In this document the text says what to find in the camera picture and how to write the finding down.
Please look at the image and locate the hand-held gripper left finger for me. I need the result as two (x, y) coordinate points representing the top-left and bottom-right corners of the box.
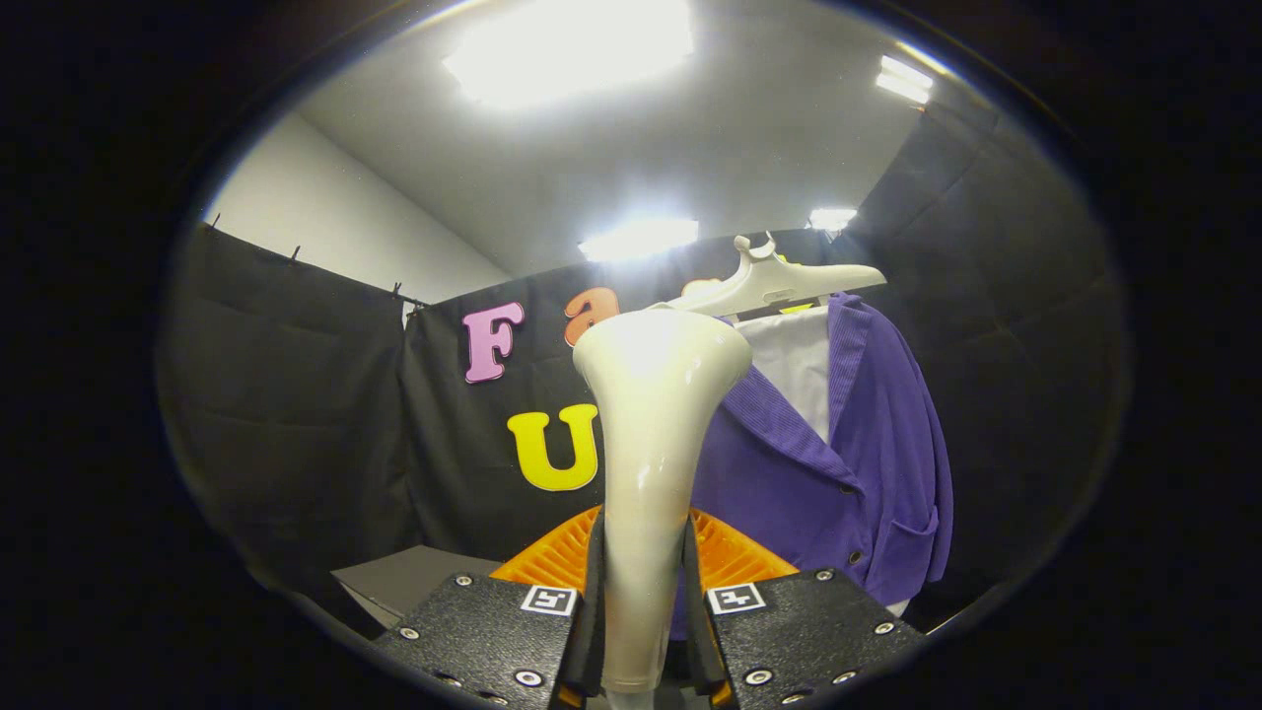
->
(373, 505), (605, 710)

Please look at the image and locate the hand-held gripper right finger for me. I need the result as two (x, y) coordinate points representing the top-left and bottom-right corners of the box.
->
(683, 508), (928, 709)

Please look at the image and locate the purple corduroy jacket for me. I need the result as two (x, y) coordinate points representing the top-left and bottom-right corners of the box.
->
(670, 292), (955, 640)

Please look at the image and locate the cream garment steamer head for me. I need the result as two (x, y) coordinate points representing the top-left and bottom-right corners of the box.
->
(572, 306), (755, 696)

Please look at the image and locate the cream steamer hanger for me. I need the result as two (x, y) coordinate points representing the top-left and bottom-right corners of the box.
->
(656, 233), (888, 319)

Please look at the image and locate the grey cabinet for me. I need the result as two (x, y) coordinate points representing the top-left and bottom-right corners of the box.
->
(330, 545), (504, 632)

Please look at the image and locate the black backdrop cloth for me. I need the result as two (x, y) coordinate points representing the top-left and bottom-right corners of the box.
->
(158, 99), (1130, 632)

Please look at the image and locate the double ceiling light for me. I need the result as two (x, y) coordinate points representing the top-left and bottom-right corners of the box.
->
(876, 54), (934, 105)

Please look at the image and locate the large ceiling light panel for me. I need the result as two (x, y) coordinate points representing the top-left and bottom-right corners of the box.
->
(444, 0), (696, 109)

